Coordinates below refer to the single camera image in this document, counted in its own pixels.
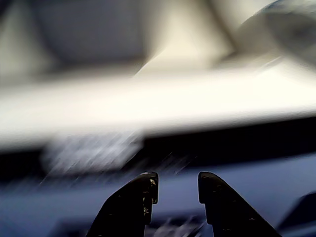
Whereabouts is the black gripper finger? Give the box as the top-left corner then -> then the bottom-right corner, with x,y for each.
85,172 -> 159,237
198,172 -> 282,237

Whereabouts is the digital clock display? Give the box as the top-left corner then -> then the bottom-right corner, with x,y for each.
40,133 -> 146,176

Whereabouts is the blue toy kitchen unit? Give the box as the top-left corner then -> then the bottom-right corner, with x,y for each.
0,0 -> 316,237

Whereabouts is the gray toy sink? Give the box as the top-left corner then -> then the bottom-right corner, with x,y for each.
0,0 -> 237,82

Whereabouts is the gray plastic pot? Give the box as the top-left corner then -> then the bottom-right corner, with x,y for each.
32,0 -> 154,72

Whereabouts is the gray pot lid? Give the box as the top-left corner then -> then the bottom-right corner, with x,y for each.
237,0 -> 316,65

